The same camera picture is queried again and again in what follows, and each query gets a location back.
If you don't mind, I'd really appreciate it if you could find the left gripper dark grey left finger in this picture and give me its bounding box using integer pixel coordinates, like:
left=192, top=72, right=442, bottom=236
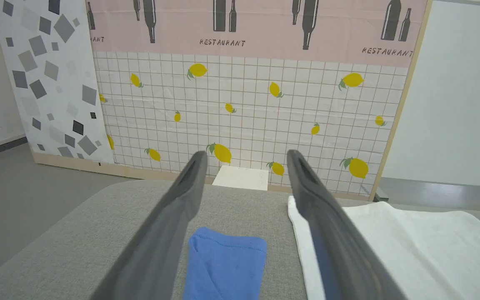
left=90, top=150, right=208, bottom=300

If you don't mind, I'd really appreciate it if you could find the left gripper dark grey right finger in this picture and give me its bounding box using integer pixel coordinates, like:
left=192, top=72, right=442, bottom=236
left=286, top=149, right=408, bottom=300

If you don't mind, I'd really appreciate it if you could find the blue and white t-shirt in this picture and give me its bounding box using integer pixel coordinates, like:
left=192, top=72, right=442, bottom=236
left=183, top=195, right=480, bottom=300

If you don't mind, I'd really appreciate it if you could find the white square box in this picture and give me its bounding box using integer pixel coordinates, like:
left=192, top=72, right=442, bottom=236
left=212, top=165, right=270, bottom=192

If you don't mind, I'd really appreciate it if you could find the lemon grid patterned wall panel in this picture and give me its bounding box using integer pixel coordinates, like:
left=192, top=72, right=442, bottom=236
left=85, top=0, right=433, bottom=202

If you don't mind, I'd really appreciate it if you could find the grey squares patterned wall panel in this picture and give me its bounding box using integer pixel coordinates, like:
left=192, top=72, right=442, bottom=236
left=0, top=0, right=116, bottom=166

